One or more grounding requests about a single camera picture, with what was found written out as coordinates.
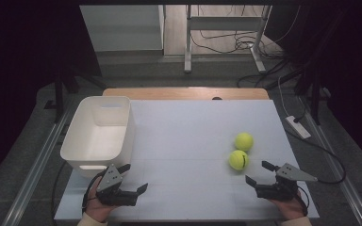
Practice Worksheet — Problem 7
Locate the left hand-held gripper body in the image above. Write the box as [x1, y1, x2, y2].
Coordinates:
[94, 164, 139, 207]

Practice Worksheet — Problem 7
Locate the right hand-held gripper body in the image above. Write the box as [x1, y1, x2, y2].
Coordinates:
[255, 162, 319, 202]

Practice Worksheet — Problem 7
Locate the yellow tennis ball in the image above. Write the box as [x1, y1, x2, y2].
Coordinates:
[228, 150, 250, 171]
[234, 132, 255, 153]

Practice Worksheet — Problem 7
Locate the white plastic bin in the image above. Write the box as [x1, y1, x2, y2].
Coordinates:
[59, 95, 136, 179]

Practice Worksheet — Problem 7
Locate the person's left hand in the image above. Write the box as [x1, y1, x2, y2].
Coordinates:
[84, 175, 121, 224]

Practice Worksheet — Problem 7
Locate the person's right hand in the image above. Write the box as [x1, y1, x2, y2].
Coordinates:
[268, 187, 309, 222]

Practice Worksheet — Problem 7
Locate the white power strip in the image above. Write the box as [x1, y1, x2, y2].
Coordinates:
[285, 115, 312, 140]

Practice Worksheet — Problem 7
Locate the black stand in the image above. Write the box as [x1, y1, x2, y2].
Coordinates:
[43, 70, 107, 124]
[295, 70, 324, 126]

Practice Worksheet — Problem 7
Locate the wooden table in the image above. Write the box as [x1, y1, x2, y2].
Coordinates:
[102, 88, 271, 102]

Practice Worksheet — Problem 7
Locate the dark curtain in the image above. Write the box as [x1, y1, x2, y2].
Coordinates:
[0, 0, 102, 189]
[265, 0, 362, 175]

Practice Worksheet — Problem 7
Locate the white cabinet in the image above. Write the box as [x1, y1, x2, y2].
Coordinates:
[79, 4, 166, 53]

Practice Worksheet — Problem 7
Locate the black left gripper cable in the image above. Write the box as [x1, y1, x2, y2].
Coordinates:
[81, 170, 107, 216]

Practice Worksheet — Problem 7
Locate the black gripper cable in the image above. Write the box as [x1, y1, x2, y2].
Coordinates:
[81, 170, 107, 216]
[284, 126, 347, 186]

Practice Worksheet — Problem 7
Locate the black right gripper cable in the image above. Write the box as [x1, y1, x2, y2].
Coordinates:
[284, 126, 347, 186]

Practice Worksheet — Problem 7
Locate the aluminium floor rail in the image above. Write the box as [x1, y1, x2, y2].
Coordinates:
[1, 106, 72, 226]
[297, 95, 362, 226]

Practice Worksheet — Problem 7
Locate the tangle of floor cables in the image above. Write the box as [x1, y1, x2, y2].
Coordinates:
[189, 29, 286, 62]

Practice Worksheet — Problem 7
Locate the white metal desk frame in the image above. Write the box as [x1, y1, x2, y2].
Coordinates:
[183, 4, 272, 74]

